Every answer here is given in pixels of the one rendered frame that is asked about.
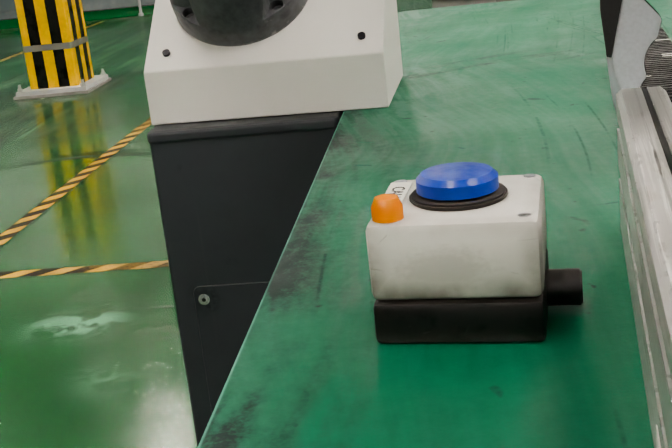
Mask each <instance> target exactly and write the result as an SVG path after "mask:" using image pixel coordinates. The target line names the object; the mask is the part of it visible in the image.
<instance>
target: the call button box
mask: <svg viewBox="0 0 672 448"><path fill-rule="evenodd" d="M389 193H391V194H396V195H398V197H399V199H400V200H401V202H402V204H403V213H404V218H403V219H402V220H400V221H397V222H393V223H376V222H373V221H372V218H371V220H370V222H369V223H368V225H367V228H366V241H367V251H368V261H369V270H370V280H371V290H372V294H373V296H374V298H375V299H376V301H375V303H374V306H373V314H374V323H375V333H376V338H377V340H378V342H380V343H437V342H529V341H543V340H545V338H546V335H547V314H548V306H560V305H581V303H583V284H582V270H580V268H565V269H549V265H548V250H547V248H546V245H547V229H546V211H545V192H544V180H543V178H542V176H540V175H537V174H525V175H505V176H499V188H498V189H497V190H496V191H494V192H492V193H490V194H487V195H484V196H481V197H476V198H471V199H463V200H433V199H427V198H424V197H421V196H419V195H418V194H417V191H416V180H397V181H395V182H393V183H391V184H390V186H389V187H388V189H387V191H386V193H385V194H389Z"/></svg>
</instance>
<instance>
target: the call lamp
mask: <svg viewBox="0 0 672 448"><path fill-rule="evenodd" d="M371 215H372V221H373V222H376V223H393V222H397V221H400V220H402V219H403V218H404V213H403V204H402V202H401V200H400V199H399V197H398V195H396V194H391V193H389V194H380V195H377V196H375V197H374V199H373V202H372V205H371Z"/></svg>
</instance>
